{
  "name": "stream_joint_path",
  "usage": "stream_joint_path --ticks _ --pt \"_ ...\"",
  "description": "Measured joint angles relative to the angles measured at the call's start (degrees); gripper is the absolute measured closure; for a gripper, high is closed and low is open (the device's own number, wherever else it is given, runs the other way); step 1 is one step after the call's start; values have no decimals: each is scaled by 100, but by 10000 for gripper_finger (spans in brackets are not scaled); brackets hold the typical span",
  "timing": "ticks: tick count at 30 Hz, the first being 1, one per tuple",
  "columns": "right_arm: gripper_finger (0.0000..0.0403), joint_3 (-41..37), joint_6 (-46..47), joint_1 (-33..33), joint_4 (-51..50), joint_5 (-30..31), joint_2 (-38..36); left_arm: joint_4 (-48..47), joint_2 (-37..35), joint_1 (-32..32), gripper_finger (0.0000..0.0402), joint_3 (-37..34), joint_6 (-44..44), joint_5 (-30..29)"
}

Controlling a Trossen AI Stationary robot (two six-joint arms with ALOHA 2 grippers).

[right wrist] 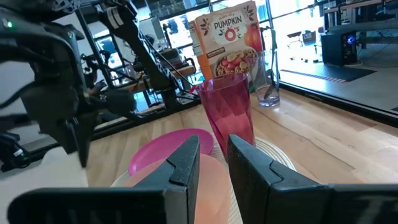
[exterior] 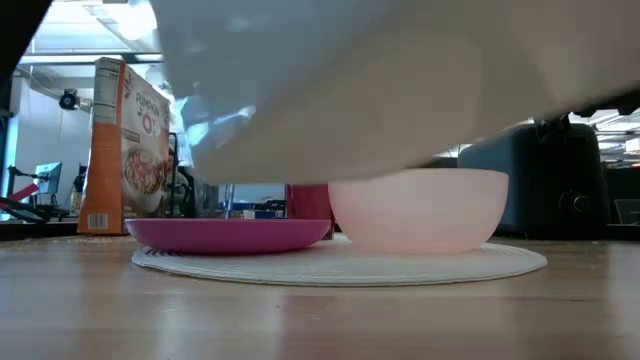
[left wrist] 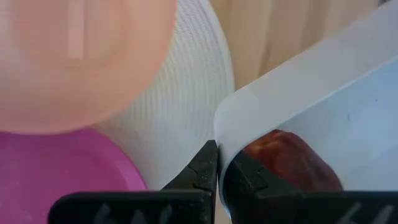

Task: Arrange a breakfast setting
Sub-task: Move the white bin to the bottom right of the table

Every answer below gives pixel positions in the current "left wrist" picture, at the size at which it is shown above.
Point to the brown glazed donut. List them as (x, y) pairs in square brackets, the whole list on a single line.
[(295, 161)]

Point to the white round plate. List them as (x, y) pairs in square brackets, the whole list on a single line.
[(186, 109)]

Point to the peach plastic bowl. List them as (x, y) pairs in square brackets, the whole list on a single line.
[(77, 62)]

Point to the magenta plastic plate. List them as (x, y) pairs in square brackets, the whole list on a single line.
[(62, 174)]

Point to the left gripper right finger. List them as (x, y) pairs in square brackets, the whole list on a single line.
[(311, 208)]

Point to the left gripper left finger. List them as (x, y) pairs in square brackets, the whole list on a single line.
[(140, 208)]

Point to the white plastic bin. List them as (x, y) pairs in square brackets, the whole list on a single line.
[(311, 93)]

